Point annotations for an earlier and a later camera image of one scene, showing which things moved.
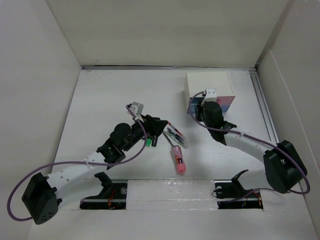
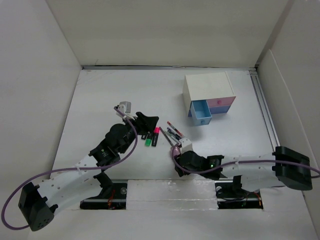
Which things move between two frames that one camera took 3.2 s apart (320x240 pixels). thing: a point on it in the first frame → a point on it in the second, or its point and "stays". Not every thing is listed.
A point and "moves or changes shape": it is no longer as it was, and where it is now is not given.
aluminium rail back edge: x=172 y=68 stays
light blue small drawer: x=193 y=102 moves or changes shape
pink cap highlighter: x=154 y=140 stays
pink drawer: x=225 y=100 stays
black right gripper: x=199 y=108 → x=180 y=170
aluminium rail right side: x=264 y=106 stays
